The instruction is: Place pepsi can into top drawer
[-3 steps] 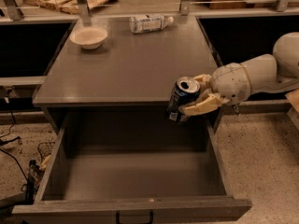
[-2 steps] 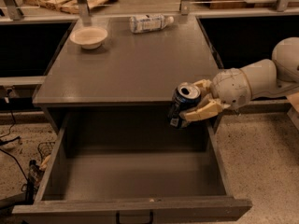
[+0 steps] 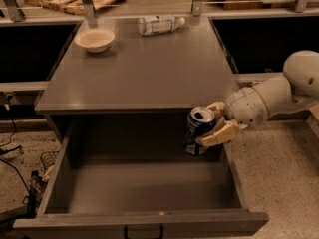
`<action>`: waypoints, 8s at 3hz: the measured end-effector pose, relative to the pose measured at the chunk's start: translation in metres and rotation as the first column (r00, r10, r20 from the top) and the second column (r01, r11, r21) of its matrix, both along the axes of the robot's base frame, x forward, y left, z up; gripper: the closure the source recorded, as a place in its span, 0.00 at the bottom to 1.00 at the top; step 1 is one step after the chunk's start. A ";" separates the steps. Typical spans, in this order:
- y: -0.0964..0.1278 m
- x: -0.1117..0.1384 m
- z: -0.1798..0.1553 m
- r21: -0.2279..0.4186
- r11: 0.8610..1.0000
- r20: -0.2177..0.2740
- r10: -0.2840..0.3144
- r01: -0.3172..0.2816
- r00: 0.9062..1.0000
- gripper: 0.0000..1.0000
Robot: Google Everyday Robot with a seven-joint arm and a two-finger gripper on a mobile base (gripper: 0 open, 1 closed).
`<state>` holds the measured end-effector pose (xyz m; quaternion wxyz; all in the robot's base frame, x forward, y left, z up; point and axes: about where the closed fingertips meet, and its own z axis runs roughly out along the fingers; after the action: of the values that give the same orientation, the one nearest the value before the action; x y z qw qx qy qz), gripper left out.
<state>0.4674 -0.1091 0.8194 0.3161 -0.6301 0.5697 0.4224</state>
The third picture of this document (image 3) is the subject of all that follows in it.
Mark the white ceramic bowl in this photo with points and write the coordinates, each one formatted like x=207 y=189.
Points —
x=95 y=40

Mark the blue pepsi can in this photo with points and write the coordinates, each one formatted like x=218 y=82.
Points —
x=200 y=121

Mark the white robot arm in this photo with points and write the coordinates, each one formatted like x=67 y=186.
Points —
x=295 y=90

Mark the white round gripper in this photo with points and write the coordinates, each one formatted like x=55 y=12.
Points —
x=246 y=108

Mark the grey cabinet with countertop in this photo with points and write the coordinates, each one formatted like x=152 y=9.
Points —
x=179 y=70

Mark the black drawer handle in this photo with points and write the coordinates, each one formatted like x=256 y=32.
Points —
x=131 y=232

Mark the black wire basket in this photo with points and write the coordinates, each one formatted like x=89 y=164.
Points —
x=48 y=158

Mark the open grey top drawer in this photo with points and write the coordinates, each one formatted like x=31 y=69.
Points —
x=113 y=173

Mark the clear plastic water bottle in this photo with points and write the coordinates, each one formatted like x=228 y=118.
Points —
x=153 y=25

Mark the metal railing frame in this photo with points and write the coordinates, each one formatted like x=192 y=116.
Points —
x=18 y=12

